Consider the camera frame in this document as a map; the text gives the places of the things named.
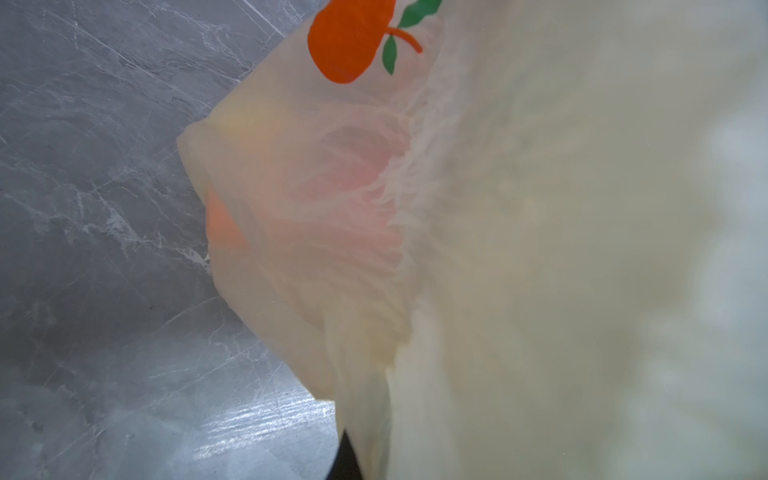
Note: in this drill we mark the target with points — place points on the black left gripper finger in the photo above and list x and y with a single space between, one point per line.
345 465

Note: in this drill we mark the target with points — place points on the yellow printed plastic bag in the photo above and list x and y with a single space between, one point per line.
507 239

